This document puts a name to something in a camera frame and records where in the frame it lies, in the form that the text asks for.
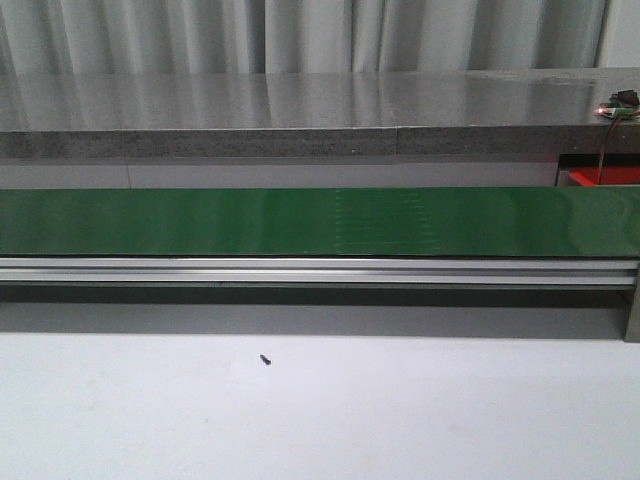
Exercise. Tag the circuit board with red LED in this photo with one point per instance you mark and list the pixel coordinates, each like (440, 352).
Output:
(623, 104)

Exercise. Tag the aluminium conveyor frame rail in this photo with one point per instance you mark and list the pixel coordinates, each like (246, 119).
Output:
(518, 298)

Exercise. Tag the red plastic tray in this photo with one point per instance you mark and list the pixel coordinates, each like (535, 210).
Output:
(612, 176)

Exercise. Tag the grey curtain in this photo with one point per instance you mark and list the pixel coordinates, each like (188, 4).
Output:
(194, 37)

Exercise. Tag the green conveyor belt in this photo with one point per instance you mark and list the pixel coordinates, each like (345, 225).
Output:
(597, 222)

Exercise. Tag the grey stone counter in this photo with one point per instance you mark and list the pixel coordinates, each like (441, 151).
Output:
(154, 115)

